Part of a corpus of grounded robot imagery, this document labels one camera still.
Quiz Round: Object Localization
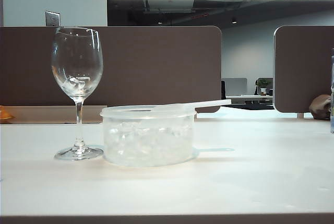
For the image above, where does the translucent white plastic ice shovel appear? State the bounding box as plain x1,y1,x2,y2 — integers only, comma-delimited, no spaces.
150,99,232,113

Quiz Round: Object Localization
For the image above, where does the clear ice cube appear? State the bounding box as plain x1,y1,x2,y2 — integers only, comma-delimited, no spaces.
63,78,78,93
77,76,92,91

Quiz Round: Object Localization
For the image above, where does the pile of ice cubes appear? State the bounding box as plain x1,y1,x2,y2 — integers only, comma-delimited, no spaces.
105,122,192,161

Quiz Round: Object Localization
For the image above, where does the clear wine glass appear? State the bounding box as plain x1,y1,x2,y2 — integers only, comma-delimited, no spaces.
51,26,104,161

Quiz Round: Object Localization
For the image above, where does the clear round plastic container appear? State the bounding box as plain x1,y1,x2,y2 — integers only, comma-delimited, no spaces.
99,104,198,168

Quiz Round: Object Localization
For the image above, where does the wide brown desk partition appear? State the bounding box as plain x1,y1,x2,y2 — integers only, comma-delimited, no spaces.
0,25,223,114

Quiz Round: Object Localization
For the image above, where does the grey background screen panel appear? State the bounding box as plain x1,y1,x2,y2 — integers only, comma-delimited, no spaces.
224,78,248,96

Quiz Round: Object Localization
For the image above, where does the white background desk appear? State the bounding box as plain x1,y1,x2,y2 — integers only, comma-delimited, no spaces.
225,94,275,105

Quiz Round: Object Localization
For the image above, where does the green potted plant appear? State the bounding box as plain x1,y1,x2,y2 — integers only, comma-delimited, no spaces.
255,78,272,96

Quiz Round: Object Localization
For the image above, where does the beige wooden desk panel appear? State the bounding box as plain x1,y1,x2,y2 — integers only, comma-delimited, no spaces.
0,105,108,124

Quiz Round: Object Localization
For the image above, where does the brown lumpy object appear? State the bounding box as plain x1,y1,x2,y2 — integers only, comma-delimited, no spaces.
308,94,332,120

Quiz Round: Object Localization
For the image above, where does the grey wall switch plate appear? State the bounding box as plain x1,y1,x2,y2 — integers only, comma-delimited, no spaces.
45,10,61,27

